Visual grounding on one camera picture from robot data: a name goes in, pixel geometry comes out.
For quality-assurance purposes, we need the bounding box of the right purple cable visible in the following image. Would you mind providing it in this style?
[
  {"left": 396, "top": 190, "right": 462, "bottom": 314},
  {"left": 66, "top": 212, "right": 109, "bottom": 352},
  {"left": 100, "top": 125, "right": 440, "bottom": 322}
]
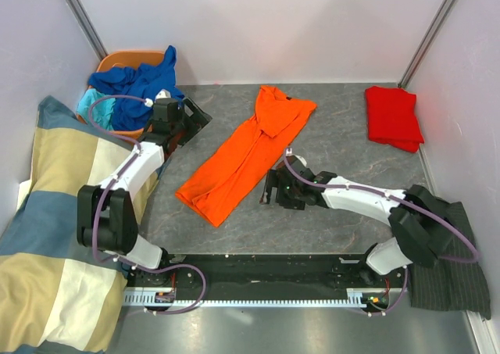
[{"left": 282, "top": 150, "right": 480, "bottom": 318}]

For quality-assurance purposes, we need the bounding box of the dark striped cloth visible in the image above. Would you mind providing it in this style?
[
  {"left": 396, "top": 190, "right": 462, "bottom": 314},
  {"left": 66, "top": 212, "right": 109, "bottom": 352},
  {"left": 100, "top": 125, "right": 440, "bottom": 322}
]
[{"left": 409, "top": 202, "right": 491, "bottom": 320}]

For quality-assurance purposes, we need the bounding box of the white slotted cable duct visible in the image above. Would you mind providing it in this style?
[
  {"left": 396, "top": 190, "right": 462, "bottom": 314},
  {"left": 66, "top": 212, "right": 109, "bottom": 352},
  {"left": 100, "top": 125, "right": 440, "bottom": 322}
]
[{"left": 123, "top": 288, "right": 389, "bottom": 309}]

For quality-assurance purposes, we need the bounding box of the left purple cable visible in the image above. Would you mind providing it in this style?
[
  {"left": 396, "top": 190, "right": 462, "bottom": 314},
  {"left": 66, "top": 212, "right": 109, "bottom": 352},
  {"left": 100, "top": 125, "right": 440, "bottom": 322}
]
[{"left": 87, "top": 94, "right": 207, "bottom": 316}]

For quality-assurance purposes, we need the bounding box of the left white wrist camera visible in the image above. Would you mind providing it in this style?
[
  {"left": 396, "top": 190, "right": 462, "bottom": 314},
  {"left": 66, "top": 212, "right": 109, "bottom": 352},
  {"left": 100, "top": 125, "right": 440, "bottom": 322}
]
[{"left": 144, "top": 89, "right": 172, "bottom": 108}]

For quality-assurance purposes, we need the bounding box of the folded red t shirt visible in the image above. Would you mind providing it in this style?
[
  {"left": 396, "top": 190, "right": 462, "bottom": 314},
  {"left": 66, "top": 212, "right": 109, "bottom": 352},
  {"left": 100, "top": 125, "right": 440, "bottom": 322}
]
[{"left": 365, "top": 86, "right": 425, "bottom": 153}]

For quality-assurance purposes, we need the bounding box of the orange plastic basket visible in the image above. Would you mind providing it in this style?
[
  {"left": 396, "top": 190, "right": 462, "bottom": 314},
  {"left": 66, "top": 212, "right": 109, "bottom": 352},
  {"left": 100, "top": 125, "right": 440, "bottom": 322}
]
[{"left": 77, "top": 51, "right": 164, "bottom": 139}]

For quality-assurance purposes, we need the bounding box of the teal t shirt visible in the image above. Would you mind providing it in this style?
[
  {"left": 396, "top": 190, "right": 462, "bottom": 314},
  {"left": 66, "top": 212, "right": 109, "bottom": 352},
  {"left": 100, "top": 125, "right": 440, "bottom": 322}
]
[{"left": 77, "top": 88, "right": 116, "bottom": 131}]

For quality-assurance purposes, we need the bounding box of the purple cable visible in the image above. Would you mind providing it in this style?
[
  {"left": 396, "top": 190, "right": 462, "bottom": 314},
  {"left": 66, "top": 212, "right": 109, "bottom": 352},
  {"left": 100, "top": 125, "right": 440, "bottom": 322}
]
[
  {"left": 282, "top": 150, "right": 480, "bottom": 318},
  {"left": 87, "top": 94, "right": 207, "bottom": 316}
]

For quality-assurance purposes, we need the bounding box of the orange t shirt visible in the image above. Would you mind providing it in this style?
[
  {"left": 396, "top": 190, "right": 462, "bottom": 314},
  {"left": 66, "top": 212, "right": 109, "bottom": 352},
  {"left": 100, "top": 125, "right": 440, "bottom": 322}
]
[{"left": 176, "top": 85, "right": 317, "bottom": 227}]

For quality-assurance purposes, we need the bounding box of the left aluminium frame post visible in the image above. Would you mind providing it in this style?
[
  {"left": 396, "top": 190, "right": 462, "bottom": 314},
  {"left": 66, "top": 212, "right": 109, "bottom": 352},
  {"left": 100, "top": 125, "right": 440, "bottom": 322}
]
[{"left": 65, "top": 0, "right": 108, "bottom": 59}]

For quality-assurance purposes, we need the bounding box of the blue t shirt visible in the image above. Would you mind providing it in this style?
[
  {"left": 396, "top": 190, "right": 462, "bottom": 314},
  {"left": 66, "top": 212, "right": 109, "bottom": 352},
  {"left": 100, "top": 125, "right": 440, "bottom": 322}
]
[{"left": 88, "top": 45, "right": 184, "bottom": 131}]

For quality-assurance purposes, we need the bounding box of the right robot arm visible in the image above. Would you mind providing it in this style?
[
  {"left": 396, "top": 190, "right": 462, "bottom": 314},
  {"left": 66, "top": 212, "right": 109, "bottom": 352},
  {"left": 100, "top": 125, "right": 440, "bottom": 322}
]
[{"left": 259, "top": 155, "right": 452, "bottom": 287}]

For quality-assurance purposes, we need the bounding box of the right aluminium frame post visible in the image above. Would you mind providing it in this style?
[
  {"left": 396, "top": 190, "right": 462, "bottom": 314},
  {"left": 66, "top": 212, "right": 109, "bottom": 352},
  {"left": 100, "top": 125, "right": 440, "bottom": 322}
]
[{"left": 398, "top": 0, "right": 458, "bottom": 89}]

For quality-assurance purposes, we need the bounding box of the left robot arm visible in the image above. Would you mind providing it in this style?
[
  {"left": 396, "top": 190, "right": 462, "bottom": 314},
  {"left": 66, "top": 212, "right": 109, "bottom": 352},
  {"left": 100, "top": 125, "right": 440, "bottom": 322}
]
[{"left": 77, "top": 98, "right": 212, "bottom": 286}]

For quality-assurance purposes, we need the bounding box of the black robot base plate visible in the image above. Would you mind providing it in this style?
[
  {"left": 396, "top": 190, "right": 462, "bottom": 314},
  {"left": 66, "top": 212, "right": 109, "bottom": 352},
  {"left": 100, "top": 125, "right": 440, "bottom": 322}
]
[{"left": 125, "top": 253, "right": 407, "bottom": 302}]

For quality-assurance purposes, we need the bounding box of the aluminium frame post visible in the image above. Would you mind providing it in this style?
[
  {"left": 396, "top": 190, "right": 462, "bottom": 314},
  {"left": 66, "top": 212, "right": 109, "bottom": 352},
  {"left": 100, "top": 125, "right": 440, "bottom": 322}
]
[
  {"left": 65, "top": 0, "right": 108, "bottom": 59},
  {"left": 398, "top": 0, "right": 458, "bottom": 89}
]

